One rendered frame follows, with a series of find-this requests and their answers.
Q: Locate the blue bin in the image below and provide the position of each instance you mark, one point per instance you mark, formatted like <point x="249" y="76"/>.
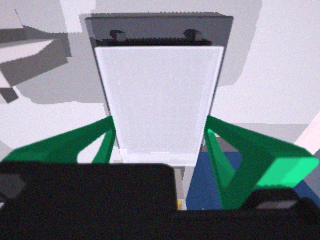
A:
<point x="203" y="194"/>

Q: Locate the grey bench mat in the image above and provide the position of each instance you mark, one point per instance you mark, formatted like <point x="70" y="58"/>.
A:
<point x="269" y="83"/>

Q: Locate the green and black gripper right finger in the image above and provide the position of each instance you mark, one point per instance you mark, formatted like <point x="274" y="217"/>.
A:
<point x="267" y="162"/>

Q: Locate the black assay plate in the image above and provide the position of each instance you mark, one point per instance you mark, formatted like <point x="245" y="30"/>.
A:
<point x="157" y="43"/>

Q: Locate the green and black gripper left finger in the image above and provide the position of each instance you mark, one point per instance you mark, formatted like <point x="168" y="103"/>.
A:
<point x="66" y="146"/>

